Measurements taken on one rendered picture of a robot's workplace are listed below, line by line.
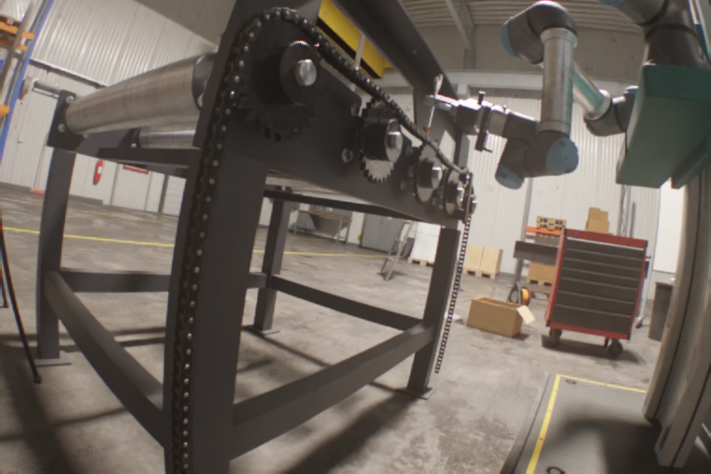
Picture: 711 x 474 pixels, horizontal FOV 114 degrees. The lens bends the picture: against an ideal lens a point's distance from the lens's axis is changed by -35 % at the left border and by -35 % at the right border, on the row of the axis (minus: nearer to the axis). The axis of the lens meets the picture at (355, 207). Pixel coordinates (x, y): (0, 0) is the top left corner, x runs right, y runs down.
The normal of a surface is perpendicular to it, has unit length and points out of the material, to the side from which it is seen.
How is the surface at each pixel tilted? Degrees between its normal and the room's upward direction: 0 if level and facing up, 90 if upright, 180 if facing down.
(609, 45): 90
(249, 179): 90
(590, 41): 90
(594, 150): 90
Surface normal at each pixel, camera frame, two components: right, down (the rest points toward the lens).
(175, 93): -0.50, 0.39
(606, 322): -0.48, -0.13
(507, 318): -0.65, -0.16
